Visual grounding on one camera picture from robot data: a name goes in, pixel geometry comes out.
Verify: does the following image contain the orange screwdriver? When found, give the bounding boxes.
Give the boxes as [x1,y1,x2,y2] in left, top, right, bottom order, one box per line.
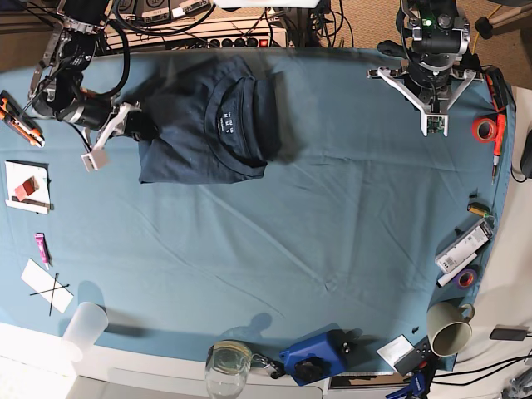
[491,112,506,183]

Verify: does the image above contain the yellow black battery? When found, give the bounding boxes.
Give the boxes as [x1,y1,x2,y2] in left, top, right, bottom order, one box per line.
[467,202,490,218]

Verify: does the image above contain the white notepad with red block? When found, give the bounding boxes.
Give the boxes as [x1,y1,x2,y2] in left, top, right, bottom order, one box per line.
[4,160,52,214]

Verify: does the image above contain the orange black pliers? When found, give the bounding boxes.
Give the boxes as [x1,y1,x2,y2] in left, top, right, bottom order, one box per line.
[485,66,508,112]

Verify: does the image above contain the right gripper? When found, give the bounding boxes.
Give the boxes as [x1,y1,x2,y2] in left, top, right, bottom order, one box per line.
[62,99,159,153]

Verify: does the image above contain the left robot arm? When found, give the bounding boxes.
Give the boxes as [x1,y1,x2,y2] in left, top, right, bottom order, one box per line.
[367,1,484,126]

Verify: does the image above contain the clear glass jar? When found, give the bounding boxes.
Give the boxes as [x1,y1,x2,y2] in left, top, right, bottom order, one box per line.
[204,340,253,398]

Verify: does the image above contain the orange black utility knife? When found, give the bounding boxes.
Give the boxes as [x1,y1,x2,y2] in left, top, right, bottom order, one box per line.
[1,90,46,148]

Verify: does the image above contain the blue clamp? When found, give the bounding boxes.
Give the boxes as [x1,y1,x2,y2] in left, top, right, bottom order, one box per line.
[385,362,437,399]

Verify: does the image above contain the blue plastic box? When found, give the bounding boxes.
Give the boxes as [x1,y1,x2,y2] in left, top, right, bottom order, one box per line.
[279,330,352,386]

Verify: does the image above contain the white paper card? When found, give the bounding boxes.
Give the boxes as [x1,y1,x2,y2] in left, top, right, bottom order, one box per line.
[21,259,73,313]

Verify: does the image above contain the metal padlock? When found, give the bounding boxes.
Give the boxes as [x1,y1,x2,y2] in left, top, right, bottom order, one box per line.
[251,353,286,379]

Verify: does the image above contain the light blue table cloth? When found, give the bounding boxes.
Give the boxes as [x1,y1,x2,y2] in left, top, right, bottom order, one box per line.
[1,48,510,371]

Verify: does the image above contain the white power strip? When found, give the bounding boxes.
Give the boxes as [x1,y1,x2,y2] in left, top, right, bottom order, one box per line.
[124,16,293,51]

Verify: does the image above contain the frosted plastic cup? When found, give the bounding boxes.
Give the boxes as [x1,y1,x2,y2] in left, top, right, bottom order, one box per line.
[62,302,109,362]

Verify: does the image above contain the black hair pins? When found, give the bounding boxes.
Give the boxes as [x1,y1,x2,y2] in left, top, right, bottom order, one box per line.
[31,273,69,316]

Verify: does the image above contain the beige ceramic mug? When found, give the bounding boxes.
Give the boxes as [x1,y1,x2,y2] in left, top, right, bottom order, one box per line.
[426,302,475,357]

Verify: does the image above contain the grey packaged device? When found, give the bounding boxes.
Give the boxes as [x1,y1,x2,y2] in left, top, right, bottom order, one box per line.
[435,216,495,274]

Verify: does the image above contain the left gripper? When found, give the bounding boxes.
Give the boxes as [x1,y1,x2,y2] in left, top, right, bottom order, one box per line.
[367,60,485,116]

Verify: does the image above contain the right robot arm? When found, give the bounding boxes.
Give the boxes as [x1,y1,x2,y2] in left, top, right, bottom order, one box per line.
[27,1,160,152]

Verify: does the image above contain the dark blue T-shirt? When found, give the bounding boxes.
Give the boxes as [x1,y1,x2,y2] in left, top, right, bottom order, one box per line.
[133,56,303,185]

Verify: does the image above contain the purple tape roll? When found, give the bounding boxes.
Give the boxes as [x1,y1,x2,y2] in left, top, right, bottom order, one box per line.
[452,268,478,290]

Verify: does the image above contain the white business card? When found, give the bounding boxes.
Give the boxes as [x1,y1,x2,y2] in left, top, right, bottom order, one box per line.
[377,335,414,369]

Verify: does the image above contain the red tape roll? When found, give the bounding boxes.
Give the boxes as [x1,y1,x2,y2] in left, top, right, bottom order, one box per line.
[471,117,497,144]

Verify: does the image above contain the pink glue tube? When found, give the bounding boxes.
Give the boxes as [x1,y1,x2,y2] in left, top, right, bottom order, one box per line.
[34,233,51,270]

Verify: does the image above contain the black remote control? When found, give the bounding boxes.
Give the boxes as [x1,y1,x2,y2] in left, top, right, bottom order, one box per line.
[394,336,433,376]

